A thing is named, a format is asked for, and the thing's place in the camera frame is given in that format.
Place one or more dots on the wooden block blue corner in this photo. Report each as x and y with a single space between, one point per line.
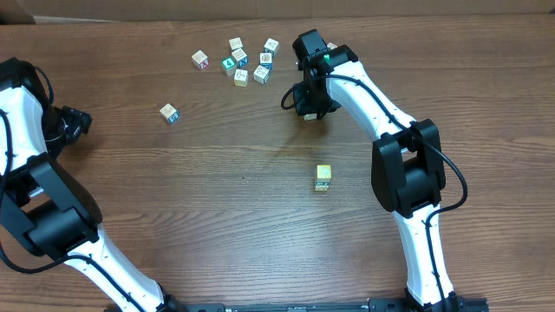
169 113

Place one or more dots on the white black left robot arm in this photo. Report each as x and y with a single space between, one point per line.
46 210

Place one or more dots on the wooden block blue middle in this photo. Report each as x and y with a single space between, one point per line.
265 60

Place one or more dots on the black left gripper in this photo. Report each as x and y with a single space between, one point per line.
79 122

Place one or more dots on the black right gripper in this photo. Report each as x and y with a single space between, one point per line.
305 107

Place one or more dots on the green number four block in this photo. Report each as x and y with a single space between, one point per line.
229 66

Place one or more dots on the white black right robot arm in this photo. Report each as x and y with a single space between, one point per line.
407 163

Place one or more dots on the wooden block green side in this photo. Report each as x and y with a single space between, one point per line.
323 182

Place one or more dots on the wooden block blue side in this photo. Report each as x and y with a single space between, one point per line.
240 57

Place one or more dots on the cardboard strip at back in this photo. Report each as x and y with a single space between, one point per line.
79 11

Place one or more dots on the wooden block top middle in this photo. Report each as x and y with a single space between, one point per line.
271 46

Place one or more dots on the wooden tower base block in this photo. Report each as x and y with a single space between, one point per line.
321 188

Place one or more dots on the yellow letter C block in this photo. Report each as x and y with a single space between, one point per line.
324 172

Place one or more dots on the wooden block red side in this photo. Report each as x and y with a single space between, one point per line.
200 60

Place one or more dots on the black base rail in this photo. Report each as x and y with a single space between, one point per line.
295 307

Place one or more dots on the wooden block black edge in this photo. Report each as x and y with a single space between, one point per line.
261 74

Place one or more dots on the wooden block yellow edge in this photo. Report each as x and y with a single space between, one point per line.
240 77

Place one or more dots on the wooden block top left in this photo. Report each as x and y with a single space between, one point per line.
235 43

